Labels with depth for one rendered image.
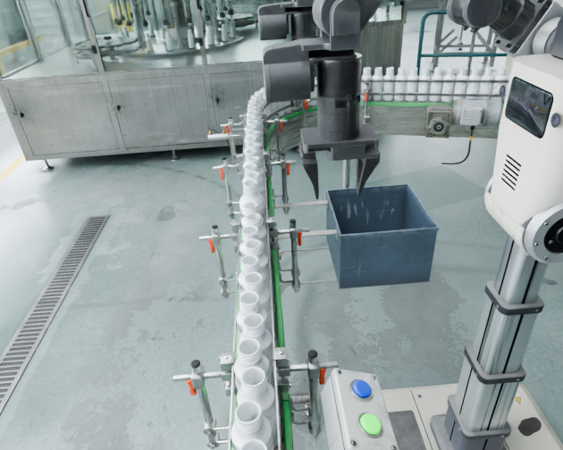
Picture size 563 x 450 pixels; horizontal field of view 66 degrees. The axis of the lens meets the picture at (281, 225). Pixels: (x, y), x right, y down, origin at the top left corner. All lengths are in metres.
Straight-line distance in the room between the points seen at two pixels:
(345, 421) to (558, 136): 0.62
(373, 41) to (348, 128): 5.60
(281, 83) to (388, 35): 5.68
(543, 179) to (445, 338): 1.56
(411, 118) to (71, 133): 3.22
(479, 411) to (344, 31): 1.20
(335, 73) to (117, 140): 4.00
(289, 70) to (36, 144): 4.32
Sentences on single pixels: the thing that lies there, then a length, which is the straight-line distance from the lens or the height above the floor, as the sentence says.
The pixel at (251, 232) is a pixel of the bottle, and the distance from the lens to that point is 1.03.
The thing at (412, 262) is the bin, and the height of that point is 0.82.
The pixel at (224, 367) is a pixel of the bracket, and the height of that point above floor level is 1.11.
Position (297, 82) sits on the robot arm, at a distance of 0.57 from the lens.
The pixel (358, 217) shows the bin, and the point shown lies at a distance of 1.70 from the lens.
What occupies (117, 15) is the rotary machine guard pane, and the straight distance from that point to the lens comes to 4.23.
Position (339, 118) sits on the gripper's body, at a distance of 0.59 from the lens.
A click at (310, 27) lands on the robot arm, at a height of 1.57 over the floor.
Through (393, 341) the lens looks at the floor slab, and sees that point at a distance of 2.35.
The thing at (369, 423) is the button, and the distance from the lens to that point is 0.70.
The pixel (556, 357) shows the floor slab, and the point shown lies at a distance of 2.52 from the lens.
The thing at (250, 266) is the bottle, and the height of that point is 1.16.
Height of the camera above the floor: 1.71
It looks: 32 degrees down
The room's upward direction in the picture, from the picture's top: 4 degrees counter-clockwise
